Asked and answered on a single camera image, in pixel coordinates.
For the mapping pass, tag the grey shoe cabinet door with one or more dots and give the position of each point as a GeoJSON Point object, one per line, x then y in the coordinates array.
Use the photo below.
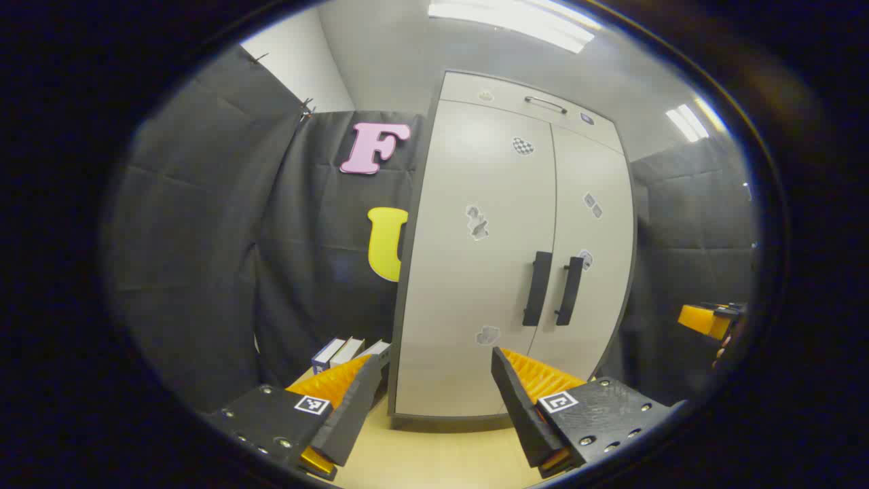
{"type": "Point", "coordinates": [461, 285]}
{"type": "Point", "coordinates": [597, 224]}

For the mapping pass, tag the grey double-door shoe cabinet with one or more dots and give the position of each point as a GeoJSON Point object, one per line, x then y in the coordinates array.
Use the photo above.
{"type": "Point", "coordinates": [441, 422]}

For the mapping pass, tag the small ceiling light panel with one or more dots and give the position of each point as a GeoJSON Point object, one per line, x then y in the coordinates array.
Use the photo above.
{"type": "Point", "coordinates": [687, 122]}

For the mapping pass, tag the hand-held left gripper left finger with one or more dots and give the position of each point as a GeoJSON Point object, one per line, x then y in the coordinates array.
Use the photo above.
{"type": "Point", "coordinates": [353, 414]}

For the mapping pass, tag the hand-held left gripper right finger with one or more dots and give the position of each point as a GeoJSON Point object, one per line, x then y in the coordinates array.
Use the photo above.
{"type": "Point", "coordinates": [519, 407]}

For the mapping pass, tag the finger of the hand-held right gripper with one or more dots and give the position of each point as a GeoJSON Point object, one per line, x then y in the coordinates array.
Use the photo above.
{"type": "Point", "coordinates": [699, 319]}

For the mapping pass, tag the grey cabinet drawer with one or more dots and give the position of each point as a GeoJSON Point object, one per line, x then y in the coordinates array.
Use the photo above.
{"type": "Point", "coordinates": [502, 92]}

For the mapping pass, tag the large ceiling light panel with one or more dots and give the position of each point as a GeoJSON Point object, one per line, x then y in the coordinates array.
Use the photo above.
{"type": "Point", "coordinates": [516, 24]}

